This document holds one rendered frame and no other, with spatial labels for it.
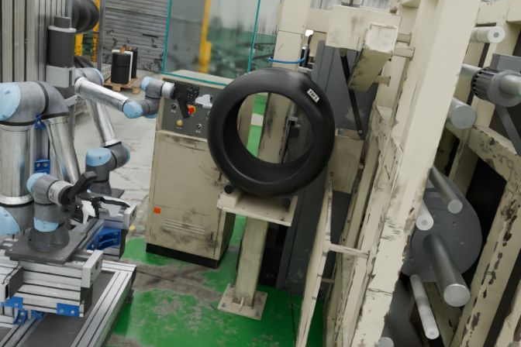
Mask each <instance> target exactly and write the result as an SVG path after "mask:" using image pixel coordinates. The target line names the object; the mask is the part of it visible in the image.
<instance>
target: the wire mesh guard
mask: <svg viewBox="0 0 521 347"><path fill-rule="evenodd" d="M332 197H333V172H330V179H329V186H328V189H326V190H325V194H324V198H323V203H322V207H321V211H320V215H319V221H318V225H317V229H316V234H315V238H314V242H313V246H312V252H311V256H310V260H309V265H308V269H307V272H308V275H307V273H306V275H307V279H306V276H305V286H304V292H303V298H302V308H301V314H300V319H299V325H298V335H297V341H296V347H305V344H306V341H307V338H308V334H309V328H310V325H311V321H312V316H313V312H314V308H315V305H316V298H317V295H318V292H319V286H320V282H321V279H322V275H323V270H324V266H325V262H326V257H327V253H328V249H329V247H330V230H331V214H332ZM323 244H324V246H323Z"/></svg>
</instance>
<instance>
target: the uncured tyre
mask: <svg viewBox="0 0 521 347"><path fill-rule="evenodd" d="M251 72H252V73H251V74H247V75H245V76H243V75H242V76H240V77H238V78H236V79H235V80H233V81H231V82H230V83H229V84H227V86H225V87H224V88H223V89H222V90H221V91H220V93H219V94H218V96H217V97H216V99H215V101H214V102H213V104H212V107H211V109H210V112H209V117H208V121H207V127H206V137H207V143H208V148H209V152H210V154H211V157H212V159H213V161H214V163H215V165H216V166H217V168H218V169H219V171H220V172H221V173H222V174H223V176H224V177H225V178H226V179H227V180H229V181H230V182H231V183H232V184H234V185H236V186H237V187H238V188H240V189H242V190H244V191H247V192H249V193H251V194H256V195H260V196H265V197H278V196H284V195H287V194H292V193H295V192H296V191H299V190H301V189H303V188H304V187H307V186H308V185H309V184H311V183H312V182H313V181H314V180H315V179H316V178H317V177H318V176H319V175H320V174H321V173H322V172H323V170H324V169H325V167H326V165H327V164H328V162H329V160H330V157H331V155H332V151H333V146H334V139H335V119H334V115H333V110H332V107H331V105H330V102H329V100H328V98H327V97H326V95H325V94H324V92H323V91H322V90H321V88H320V87H319V86H318V85H317V84H316V83H315V82H314V81H312V80H311V79H310V78H308V77H306V76H305V75H304V74H301V73H299V72H298V71H295V70H291V69H288V68H283V67H265V68H263V69H262V68H261V69H257V70H253V71H251ZM310 88H311V89H312V90H313V92H314V93H315V94H316V95H317V96H318V97H319V100H318V101H317V102H315V101H314V99H313V98H312V97H311V96H310V95H309V94H308V93H307V92H308V91H309V89H310ZM257 93H274V94H279V95H282V96H284V97H286V98H288V99H290V100H292V101H293V102H294V103H296V104H297V105H298V106H299V107H300V109H301V110H303V111H304V113H305V115H306V116H307V118H308V120H309V123H310V125H311V128H312V137H313V142H312V145H311V146H310V147H309V148H308V150H307V151H306V152H305V153H304V154H302V155H301V156H300V157H299V158H297V159H295V160H292V161H290V162H287V163H269V162H267V161H264V160H261V159H259V158H257V157H255V155H253V154H252V153H251V152H250V151H249V150H248V149H247V148H246V147H245V145H244V144H243V142H242V140H241V138H240V135H239V132H238V128H237V118H238V114H239V110H240V107H241V105H242V104H243V102H244V101H245V99H246V98H247V97H248V96H249V95H252V94H257Z"/></svg>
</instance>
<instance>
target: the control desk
mask: <svg viewBox="0 0 521 347"><path fill-rule="evenodd" d="M160 80H161V81H166V82H168V83H172V84H174V82H180V83H181V84H185V85H193V86H196V87H199V88H200V89H199V96H198V98H199V97H203V95H206V94H208V95H209V96H210V105H212V104H213V102H214V101H215V99H216V97H217V96H218V94H219V93H220V91H221V90H222V89H223V88H224V87H225V86H222V85H218V84H211V83H207V82H203V81H195V80H191V79H187V78H183V77H175V76H171V75H166V74H161V75H160ZM193 86H192V87H193ZM255 95H256V94H252V95H249V96H248V97H247V98H246V99H245V101H244V102H243V104H242V105H241V107H240V110H239V114H238V118H237V128H238V132H239V135H240V138H241V140H242V142H243V144H244V145H245V147H246V148H247V143H248V138H249V133H250V124H251V119H252V114H253V109H254V100H255ZM187 106H188V110H189V111H190V115H191V116H190V117H189V118H187V119H183V116H182V113H181V109H180V107H179V104H178V100H177V98H176V99H175V100H173V99H169V98H164V97H160V105H159V112H158V113H157V118H156V126H155V130H156V132H155V136H154V151H153V159H152V167H151V176H150V191H149V199H148V208H147V223H146V231H145V239H144V242H146V243H147V247H146V253H152V254H155V255H158V256H164V257H167V258H171V259H176V260H180V261H183V262H186V263H192V264H195V265H199V266H204V267H208V268H211V269H214V270H216V268H217V266H218V265H219V263H220V261H221V259H222V257H223V255H224V253H225V251H226V250H227V248H228V246H229V241H230V239H231V237H232V235H233V228H234V223H235V218H236V214H234V213H231V212H227V211H221V210H217V209H216V207H217V202H218V196H219V194H220V192H221V191H222V190H223V188H224V187H225V186H226V185H227V183H228V182H229V180H227V179H226V178H225V177H224V176H223V174H222V173H221V172H220V171H219V169H218V168H217V166H216V165H215V163H214V161H213V159H212V157H211V154H210V152H209V148H208V143H207V137H206V127H207V121H208V117H209V112H210V108H201V107H197V106H193V105H187ZM154 208H160V214H158V213H155V212H154Z"/></svg>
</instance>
